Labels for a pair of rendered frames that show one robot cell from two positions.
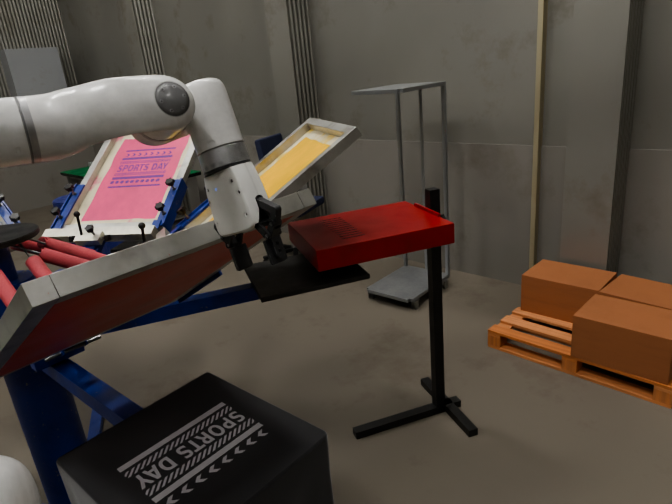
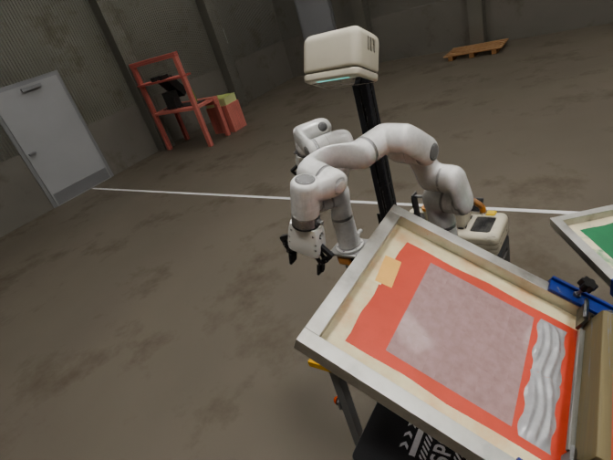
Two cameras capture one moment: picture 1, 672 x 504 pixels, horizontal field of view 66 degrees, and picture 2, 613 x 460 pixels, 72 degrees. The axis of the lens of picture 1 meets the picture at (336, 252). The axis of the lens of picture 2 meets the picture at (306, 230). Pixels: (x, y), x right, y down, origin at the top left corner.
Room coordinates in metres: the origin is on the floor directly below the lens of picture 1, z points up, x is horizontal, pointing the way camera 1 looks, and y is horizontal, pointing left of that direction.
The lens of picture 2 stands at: (1.81, 0.11, 2.15)
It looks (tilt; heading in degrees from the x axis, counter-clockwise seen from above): 28 degrees down; 178
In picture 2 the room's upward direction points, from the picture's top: 18 degrees counter-clockwise
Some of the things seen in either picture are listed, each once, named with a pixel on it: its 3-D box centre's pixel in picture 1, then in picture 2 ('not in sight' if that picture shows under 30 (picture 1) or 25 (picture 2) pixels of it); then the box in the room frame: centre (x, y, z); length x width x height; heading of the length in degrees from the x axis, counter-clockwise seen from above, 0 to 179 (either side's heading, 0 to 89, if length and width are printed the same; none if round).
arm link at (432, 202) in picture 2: not in sight; (442, 206); (0.53, 0.66, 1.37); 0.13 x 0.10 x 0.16; 33
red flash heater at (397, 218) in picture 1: (367, 232); not in sight; (2.21, -0.15, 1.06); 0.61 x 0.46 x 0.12; 107
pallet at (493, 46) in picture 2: not in sight; (475, 50); (-7.34, 5.23, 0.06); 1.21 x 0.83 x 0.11; 45
